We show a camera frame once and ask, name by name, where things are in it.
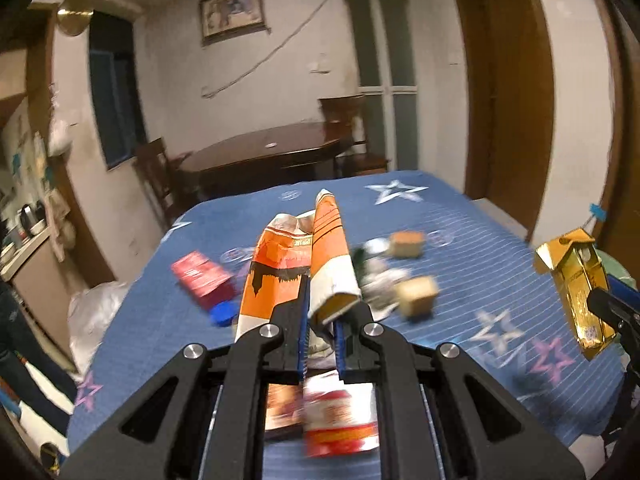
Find white plastic bag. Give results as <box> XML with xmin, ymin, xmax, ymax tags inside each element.
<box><xmin>67</xmin><ymin>282</ymin><xmax>130</xmax><ymax>377</ymax></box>

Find brown wooden door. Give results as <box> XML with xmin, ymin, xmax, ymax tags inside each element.
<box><xmin>456</xmin><ymin>0</ymin><xmax>554</xmax><ymax>238</ymax></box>

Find crumpled white paper trash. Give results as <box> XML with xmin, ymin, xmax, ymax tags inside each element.
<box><xmin>352</xmin><ymin>237</ymin><xmax>411</xmax><ymax>321</ymax></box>

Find kitchen counter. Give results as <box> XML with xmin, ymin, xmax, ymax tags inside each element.
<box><xmin>1</xmin><ymin>221</ymin><xmax>81</xmax><ymax>359</ymax></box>

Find brown sponge block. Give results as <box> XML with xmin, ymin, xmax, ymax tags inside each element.
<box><xmin>387</xmin><ymin>231</ymin><xmax>425</xmax><ymax>259</ymax></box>

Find gold foil carton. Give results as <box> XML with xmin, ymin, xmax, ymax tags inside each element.
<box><xmin>534</xmin><ymin>228</ymin><xmax>615</xmax><ymax>361</ymax></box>

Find wall cable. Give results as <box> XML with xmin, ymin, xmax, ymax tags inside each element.
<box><xmin>200</xmin><ymin>0</ymin><xmax>345</xmax><ymax>100</ymax></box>

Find blue star tablecloth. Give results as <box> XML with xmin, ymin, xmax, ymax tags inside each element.
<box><xmin>61</xmin><ymin>171</ymin><xmax>623</xmax><ymax>479</ymax></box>

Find wooden chair at left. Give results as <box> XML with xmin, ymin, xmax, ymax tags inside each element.
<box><xmin>136</xmin><ymin>138</ymin><xmax>198</xmax><ymax>229</ymax></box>

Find orange white snack bag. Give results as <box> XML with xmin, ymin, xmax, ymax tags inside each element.
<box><xmin>235</xmin><ymin>188</ymin><xmax>361</xmax><ymax>337</ymax></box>

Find wooden chair at right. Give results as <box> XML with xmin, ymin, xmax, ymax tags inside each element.
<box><xmin>319</xmin><ymin>94</ymin><xmax>388</xmax><ymax>178</ymax></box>

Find dark window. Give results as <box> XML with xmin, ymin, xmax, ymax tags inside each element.
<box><xmin>89</xmin><ymin>11</ymin><xmax>148</xmax><ymax>169</ymax></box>

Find gold wall lamp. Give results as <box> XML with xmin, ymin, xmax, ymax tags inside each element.
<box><xmin>56</xmin><ymin>0</ymin><xmax>94</xmax><ymax>37</ymax></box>

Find glass panel door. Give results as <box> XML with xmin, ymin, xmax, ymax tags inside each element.
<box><xmin>345</xmin><ymin>0</ymin><xmax>419</xmax><ymax>170</ymax></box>

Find dark wooden dining table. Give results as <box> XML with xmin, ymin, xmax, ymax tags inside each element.
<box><xmin>179</xmin><ymin>122</ymin><xmax>343</xmax><ymax>200</ymax></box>

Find framed wall picture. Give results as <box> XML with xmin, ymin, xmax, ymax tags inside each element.
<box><xmin>198</xmin><ymin>0</ymin><xmax>267</xmax><ymax>46</ymax></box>

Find blue bottle cap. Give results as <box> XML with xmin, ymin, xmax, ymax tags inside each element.
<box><xmin>208</xmin><ymin>300</ymin><xmax>240</xmax><ymax>327</ymax></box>

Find green trash basket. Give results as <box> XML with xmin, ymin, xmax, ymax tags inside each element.
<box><xmin>597</xmin><ymin>249</ymin><xmax>638</xmax><ymax>289</ymax></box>

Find red white wrapper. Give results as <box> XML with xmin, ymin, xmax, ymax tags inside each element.
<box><xmin>265</xmin><ymin>370</ymin><xmax>380</xmax><ymax>457</ymax></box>

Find wooden chair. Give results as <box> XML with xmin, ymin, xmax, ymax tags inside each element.
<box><xmin>136</xmin><ymin>138</ymin><xmax>198</xmax><ymax>229</ymax></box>
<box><xmin>319</xmin><ymin>94</ymin><xmax>388</xmax><ymax>178</ymax></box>

